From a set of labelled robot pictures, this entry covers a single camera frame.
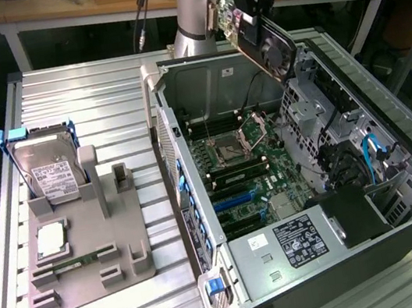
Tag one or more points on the graphics card with black fan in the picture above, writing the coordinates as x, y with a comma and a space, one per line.
276, 51

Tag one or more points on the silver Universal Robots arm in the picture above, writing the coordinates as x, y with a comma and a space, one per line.
193, 18

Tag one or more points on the perforated metal drive cage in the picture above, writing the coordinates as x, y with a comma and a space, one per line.
303, 122

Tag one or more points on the black RAM slot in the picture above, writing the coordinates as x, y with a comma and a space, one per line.
212, 121
216, 130

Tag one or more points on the metal socket cover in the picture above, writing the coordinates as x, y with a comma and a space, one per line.
252, 130

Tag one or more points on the thin metal locking lever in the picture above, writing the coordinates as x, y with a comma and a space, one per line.
208, 130

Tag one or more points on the CPU socket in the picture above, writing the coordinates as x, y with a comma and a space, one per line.
229, 152

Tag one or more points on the black RAM stick with label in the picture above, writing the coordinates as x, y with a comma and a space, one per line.
241, 177

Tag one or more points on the green motherboard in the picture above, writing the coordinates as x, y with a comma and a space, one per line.
273, 178

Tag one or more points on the silver chipset heatsink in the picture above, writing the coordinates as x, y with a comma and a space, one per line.
282, 206

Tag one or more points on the black expansion slot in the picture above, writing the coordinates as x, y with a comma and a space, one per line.
242, 218
246, 227

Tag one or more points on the black plastic cover block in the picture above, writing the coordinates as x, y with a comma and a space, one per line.
351, 216

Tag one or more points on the metal disk bay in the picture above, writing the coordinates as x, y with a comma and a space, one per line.
403, 200

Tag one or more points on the hard disk in blue caddy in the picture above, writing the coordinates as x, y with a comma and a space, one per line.
50, 168

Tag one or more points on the silver power supply with label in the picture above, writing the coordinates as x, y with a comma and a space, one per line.
257, 268

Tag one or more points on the open black PC case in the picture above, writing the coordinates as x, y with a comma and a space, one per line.
330, 279

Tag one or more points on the grey parts rack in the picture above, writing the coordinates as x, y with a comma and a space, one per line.
80, 230

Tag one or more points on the blue case latch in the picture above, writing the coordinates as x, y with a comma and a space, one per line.
213, 287

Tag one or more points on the silver CPU chip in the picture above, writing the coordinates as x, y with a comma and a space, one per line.
51, 239

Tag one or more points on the green RAM stick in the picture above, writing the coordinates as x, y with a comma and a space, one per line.
75, 261

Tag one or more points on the wooden workbench white frame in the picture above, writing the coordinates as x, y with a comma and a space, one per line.
47, 8

